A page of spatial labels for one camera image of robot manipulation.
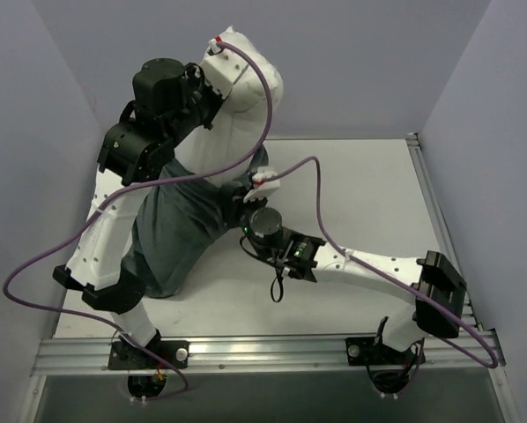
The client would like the white pillow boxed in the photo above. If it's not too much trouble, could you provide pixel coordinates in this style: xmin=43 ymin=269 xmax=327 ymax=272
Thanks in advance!
xmin=175 ymin=26 xmax=284 ymax=187

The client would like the dark green pillowcase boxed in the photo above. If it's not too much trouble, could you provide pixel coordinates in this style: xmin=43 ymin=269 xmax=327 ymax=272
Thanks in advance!
xmin=121 ymin=147 xmax=269 ymax=299

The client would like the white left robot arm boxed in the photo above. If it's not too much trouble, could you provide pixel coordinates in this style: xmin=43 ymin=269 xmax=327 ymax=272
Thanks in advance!
xmin=54 ymin=58 xmax=232 ymax=369

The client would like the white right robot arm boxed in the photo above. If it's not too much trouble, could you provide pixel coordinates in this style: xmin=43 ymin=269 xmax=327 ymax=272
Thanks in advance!
xmin=234 ymin=194 xmax=466 ymax=364

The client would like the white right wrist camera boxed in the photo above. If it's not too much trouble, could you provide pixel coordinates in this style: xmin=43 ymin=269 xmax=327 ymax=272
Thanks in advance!
xmin=242 ymin=166 xmax=281 ymax=203

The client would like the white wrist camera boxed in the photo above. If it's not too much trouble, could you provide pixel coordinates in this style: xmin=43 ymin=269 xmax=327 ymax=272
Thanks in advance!
xmin=242 ymin=166 xmax=281 ymax=203
xmin=200 ymin=45 xmax=248 ymax=99

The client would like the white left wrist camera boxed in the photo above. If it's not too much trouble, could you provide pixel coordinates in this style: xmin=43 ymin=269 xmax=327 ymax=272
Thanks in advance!
xmin=200 ymin=45 xmax=248 ymax=99

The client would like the black loop strap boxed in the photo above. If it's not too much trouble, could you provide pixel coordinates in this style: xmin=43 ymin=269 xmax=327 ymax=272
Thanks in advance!
xmin=270 ymin=268 xmax=286 ymax=304

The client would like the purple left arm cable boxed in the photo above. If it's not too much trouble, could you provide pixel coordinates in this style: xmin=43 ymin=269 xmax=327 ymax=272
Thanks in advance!
xmin=2 ymin=40 xmax=276 ymax=401

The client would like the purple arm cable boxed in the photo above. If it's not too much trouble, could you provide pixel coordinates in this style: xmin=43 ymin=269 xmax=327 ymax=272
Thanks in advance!
xmin=2 ymin=40 xmax=276 ymax=401
xmin=263 ymin=156 xmax=499 ymax=393

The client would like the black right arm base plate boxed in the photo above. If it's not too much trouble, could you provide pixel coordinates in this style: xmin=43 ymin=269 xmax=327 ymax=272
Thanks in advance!
xmin=345 ymin=337 xmax=416 ymax=367

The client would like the aluminium right side rail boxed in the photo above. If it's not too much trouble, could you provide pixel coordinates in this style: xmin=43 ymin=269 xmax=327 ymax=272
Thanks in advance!
xmin=406 ymin=134 xmax=485 ymax=331

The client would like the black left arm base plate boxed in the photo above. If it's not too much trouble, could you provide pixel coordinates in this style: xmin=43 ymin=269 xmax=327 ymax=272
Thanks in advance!
xmin=107 ymin=339 xmax=189 ymax=370

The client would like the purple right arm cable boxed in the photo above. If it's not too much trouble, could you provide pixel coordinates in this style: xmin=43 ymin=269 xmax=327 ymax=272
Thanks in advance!
xmin=263 ymin=156 xmax=499 ymax=393

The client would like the aluminium front frame rail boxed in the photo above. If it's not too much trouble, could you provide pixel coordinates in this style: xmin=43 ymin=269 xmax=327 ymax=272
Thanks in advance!
xmin=29 ymin=328 xmax=507 ymax=375

